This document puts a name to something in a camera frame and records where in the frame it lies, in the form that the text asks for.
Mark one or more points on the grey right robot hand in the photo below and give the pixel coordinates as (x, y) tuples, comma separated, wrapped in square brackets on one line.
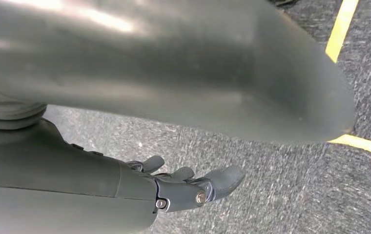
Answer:
[(140, 55)]

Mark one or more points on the yellow floor tape marking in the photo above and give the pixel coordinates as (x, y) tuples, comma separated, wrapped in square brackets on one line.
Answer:
[(342, 25)]

